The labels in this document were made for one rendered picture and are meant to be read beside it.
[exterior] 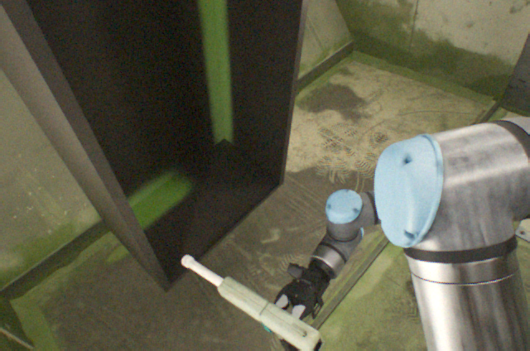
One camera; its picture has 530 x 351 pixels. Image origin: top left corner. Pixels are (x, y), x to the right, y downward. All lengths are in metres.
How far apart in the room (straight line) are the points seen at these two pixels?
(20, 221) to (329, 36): 2.25
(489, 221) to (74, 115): 0.56
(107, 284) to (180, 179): 0.69
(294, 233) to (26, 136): 1.35
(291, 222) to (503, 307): 1.50
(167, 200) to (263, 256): 0.57
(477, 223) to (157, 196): 1.25
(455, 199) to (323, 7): 2.59
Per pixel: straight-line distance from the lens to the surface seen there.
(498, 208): 0.44
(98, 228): 2.09
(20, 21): 0.53
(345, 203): 0.97
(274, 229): 1.87
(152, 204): 1.49
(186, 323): 1.74
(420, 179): 0.40
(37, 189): 2.03
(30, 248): 2.06
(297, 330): 0.90
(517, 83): 2.67
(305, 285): 1.01
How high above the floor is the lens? 1.60
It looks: 43 degrees down
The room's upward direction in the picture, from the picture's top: 10 degrees counter-clockwise
